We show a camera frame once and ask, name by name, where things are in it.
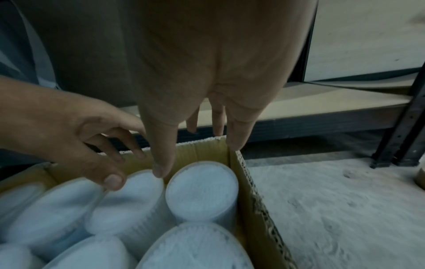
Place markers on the person's left hand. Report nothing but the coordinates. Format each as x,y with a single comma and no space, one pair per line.
49,123

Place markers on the person's right hand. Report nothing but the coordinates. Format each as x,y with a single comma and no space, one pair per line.
216,47

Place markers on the cotton bud tub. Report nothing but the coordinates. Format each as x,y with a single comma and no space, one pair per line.
129,205
202,194

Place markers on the black metal wooden shelf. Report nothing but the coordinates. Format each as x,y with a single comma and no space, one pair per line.
332,105

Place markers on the cardboard box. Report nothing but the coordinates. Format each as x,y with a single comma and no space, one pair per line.
262,223

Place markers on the cotton swab tubs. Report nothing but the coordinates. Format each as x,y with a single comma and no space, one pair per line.
196,249

